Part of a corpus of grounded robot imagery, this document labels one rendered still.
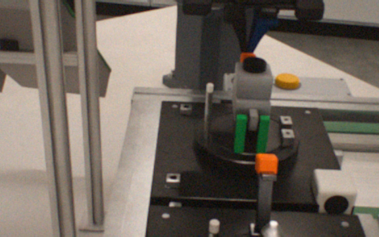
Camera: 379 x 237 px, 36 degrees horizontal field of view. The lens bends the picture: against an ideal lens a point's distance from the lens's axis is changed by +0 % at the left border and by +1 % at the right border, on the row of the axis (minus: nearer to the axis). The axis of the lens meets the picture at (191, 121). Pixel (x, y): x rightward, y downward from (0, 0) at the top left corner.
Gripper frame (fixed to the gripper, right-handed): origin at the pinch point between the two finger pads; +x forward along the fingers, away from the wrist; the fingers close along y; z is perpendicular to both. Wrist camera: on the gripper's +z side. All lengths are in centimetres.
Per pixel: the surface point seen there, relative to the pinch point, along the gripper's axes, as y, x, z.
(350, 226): -10.8, 11.0, -25.9
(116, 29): 27, 24, 58
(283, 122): -4.8, 7.9, -9.4
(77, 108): 28.5, 23.1, 17.3
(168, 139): 10.3, 11.4, -9.7
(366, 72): -94, 114, 225
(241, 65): 1.5, -0.1, -9.3
